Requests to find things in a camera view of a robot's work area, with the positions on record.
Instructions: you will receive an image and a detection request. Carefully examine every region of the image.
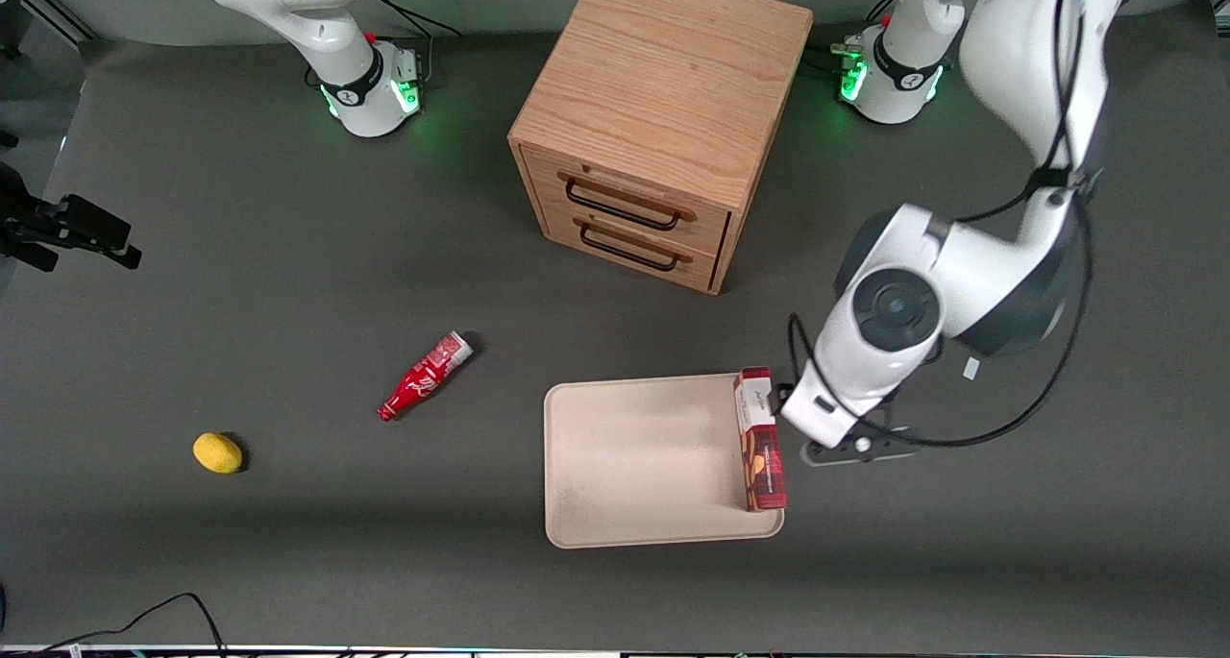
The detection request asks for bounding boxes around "cream rectangular tray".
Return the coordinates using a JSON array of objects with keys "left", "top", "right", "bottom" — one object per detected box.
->
[{"left": 543, "top": 373, "right": 785, "bottom": 549}]

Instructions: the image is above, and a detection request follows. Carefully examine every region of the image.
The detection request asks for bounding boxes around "yellow lemon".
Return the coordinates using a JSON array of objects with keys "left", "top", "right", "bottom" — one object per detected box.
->
[{"left": 192, "top": 432, "right": 243, "bottom": 475}]

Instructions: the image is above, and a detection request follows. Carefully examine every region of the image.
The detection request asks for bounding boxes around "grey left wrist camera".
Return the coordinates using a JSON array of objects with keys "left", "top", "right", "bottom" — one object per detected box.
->
[{"left": 799, "top": 426, "right": 919, "bottom": 468}]

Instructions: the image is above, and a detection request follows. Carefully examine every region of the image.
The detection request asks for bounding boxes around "black cable at right arm base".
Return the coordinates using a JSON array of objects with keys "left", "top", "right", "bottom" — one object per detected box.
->
[{"left": 365, "top": 0, "right": 464, "bottom": 40}]

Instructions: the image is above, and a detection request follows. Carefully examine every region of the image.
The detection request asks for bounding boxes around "black cable on table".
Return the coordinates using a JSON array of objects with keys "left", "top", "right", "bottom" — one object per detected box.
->
[{"left": 38, "top": 593, "right": 227, "bottom": 655}]

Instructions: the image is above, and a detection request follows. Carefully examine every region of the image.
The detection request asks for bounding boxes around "red cola bottle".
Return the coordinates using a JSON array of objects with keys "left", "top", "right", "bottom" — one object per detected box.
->
[{"left": 377, "top": 330, "right": 475, "bottom": 423}]

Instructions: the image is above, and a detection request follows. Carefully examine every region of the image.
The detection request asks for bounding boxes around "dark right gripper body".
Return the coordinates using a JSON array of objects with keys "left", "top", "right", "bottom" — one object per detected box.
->
[{"left": 0, "top": 163, "right": 68, "bottom": 248}]

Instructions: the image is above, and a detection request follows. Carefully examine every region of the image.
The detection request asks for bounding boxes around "wooden two-drawer cabinet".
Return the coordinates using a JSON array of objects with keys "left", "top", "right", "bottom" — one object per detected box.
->
[{"left": 507, "top": 0, "right": 815, "bottom": 296}]

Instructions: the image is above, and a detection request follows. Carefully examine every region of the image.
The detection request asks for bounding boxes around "black drawer handle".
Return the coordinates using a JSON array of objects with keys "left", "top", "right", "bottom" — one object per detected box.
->
[
  {"left": 565, "top": 180, "right": 681, "bottom": 232},
  {"left": 579, "top": 224, "right": 681, "bottom": 273}
]

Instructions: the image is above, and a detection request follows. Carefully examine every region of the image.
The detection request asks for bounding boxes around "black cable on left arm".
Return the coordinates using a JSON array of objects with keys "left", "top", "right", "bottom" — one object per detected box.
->
[{"left": 788, "top": 0, "right": 1098, "bottom": 449}]

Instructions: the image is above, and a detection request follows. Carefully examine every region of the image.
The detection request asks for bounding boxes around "red cookie box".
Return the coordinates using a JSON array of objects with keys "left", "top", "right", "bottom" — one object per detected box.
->
[{"left": 733, "top": 366, "right": 788, "bottom": 513}]

